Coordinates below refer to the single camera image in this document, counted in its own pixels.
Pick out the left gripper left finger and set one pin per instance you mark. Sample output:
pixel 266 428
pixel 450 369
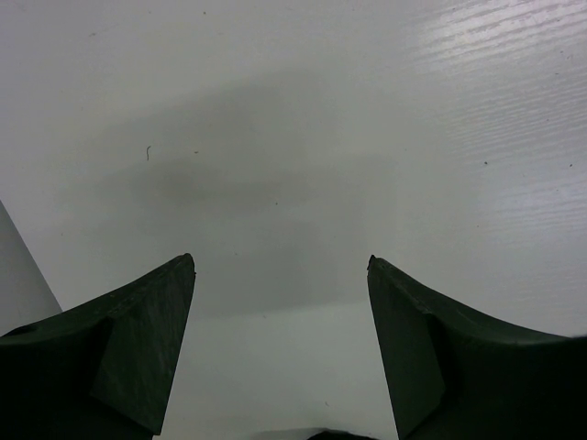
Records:
pixel 103 369

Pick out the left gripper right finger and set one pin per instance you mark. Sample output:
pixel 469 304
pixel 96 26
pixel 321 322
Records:
pixel 455 373

